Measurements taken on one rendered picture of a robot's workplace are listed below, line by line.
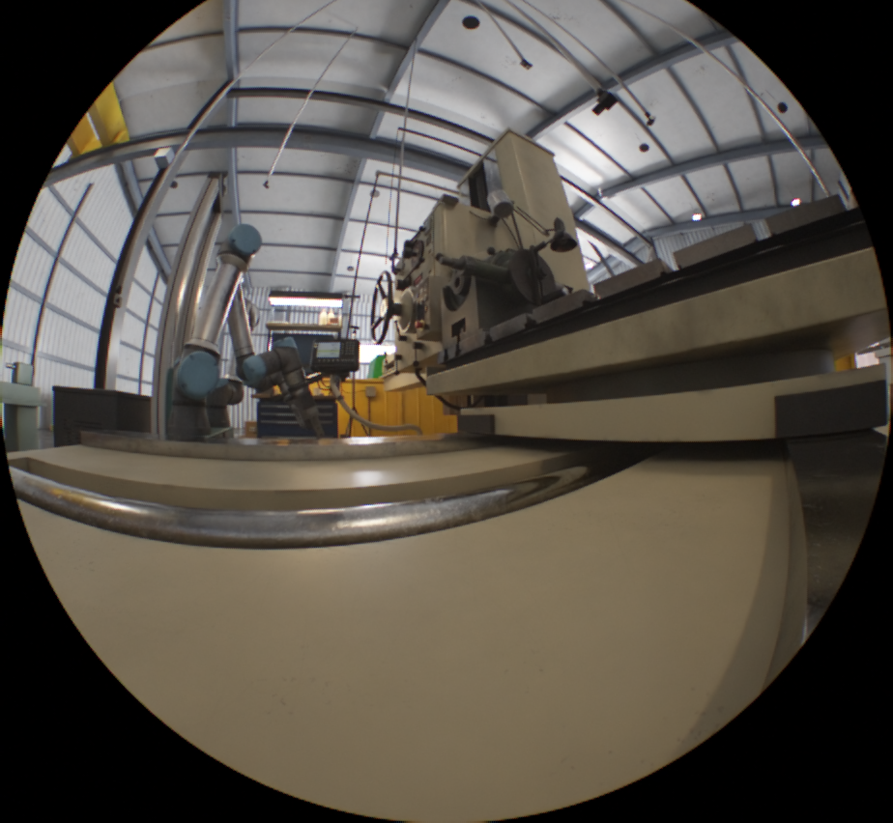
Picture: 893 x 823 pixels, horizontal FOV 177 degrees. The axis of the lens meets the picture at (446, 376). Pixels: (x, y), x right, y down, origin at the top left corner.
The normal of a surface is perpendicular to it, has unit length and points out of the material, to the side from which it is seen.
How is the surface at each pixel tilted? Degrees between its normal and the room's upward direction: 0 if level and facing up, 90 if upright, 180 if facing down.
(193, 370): 98
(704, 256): 90
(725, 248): 90
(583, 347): 90
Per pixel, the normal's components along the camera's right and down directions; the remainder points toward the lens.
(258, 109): 0.11, 0.95
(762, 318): -0.89, -0.03
